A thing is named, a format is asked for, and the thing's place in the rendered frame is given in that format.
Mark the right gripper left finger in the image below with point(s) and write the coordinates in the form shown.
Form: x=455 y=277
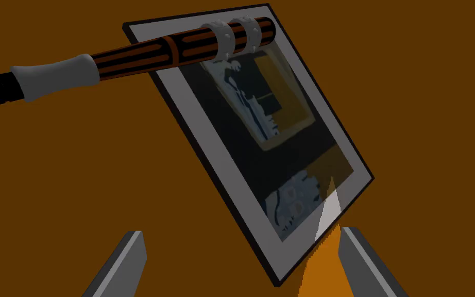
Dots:
x=124 y=268

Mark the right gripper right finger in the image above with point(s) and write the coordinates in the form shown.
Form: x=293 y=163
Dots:
x=365 y=268

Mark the grey framed tablet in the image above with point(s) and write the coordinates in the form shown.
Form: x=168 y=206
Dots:
x=237 y=136

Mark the black and orange baseball bat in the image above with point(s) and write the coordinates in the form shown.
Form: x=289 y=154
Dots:
x=138 y=55

